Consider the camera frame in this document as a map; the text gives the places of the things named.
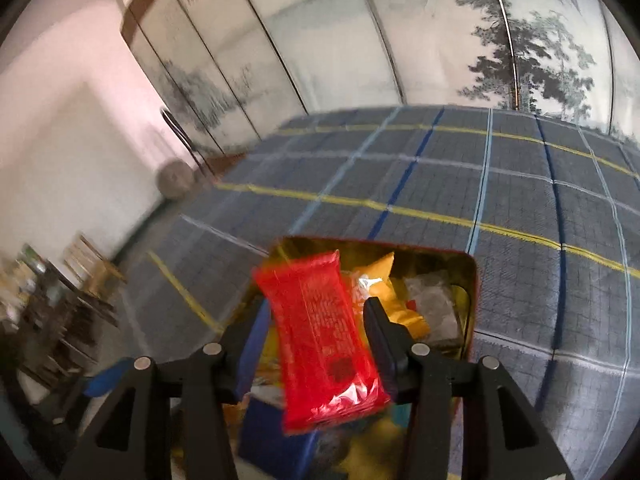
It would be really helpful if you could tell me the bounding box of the round grey disc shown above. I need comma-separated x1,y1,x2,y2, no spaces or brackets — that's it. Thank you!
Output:
155,159,195,200

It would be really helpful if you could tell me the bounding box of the orange snack packet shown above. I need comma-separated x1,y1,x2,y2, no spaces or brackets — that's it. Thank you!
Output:
349,252,428,340

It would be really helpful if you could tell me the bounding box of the navy and pale blue pack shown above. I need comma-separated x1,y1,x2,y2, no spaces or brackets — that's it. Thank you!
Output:
238,396,320,480

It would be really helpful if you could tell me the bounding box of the gold tin red toffee box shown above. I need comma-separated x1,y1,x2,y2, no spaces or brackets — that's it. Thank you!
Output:
238,236,478,479

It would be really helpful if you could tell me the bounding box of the painted folding screen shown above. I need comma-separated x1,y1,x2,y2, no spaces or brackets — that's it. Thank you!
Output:
122,0,639,153

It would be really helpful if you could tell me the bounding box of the red snack pack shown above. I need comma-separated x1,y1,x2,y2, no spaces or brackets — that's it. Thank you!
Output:
253,250,390,434

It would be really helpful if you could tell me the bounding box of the dark cluttered shelf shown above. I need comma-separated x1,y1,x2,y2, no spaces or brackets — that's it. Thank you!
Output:
1,244,118,389

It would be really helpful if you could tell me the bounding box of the clear pack dark seaweed snack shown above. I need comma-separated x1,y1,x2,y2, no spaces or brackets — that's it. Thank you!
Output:
404,271,462,348

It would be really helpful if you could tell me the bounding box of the plaid grey tablecloth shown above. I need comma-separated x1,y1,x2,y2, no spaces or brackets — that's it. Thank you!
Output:
117,106,639,479

